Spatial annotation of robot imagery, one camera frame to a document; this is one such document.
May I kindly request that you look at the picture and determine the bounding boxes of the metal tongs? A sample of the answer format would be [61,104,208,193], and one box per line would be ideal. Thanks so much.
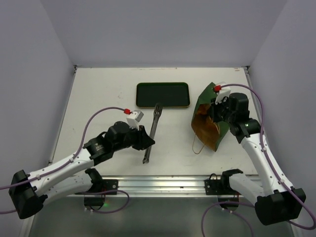
[143,103,163,164]

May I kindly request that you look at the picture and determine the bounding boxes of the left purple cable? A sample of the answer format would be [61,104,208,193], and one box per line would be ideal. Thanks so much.
[0,106,130,215]

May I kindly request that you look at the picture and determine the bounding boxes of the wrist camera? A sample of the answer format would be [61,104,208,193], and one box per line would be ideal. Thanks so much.
[213,82,231,105]
[124,109,144,130]

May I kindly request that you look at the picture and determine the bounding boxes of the green paper bag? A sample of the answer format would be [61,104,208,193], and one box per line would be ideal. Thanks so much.
[191,82,229,152]

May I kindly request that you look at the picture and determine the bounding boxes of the aluminium frame rail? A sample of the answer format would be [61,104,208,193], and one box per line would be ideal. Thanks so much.
[102,175,219,198]

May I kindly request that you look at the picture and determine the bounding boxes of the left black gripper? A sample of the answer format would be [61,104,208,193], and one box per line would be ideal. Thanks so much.
[113,123,155,152]

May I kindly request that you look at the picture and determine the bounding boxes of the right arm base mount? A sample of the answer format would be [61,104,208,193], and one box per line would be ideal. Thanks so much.
[204,173,239,202]

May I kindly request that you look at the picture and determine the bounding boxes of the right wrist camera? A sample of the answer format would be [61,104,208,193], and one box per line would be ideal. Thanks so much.
[213,82,231,105]

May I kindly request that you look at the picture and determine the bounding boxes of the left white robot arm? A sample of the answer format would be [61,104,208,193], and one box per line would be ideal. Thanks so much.
[8,121,155,219]

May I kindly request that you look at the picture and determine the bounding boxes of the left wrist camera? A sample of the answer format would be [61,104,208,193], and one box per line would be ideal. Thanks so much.
[124,109,144,130]

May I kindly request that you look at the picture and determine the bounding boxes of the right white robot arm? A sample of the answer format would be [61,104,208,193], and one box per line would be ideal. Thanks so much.
[208,91,306,226]

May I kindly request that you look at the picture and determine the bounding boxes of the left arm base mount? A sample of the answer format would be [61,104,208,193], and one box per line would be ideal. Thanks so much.
[83,179,118,210]

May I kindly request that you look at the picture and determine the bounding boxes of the dark green tray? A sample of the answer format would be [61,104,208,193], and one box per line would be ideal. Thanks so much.
[136,82,191,109]

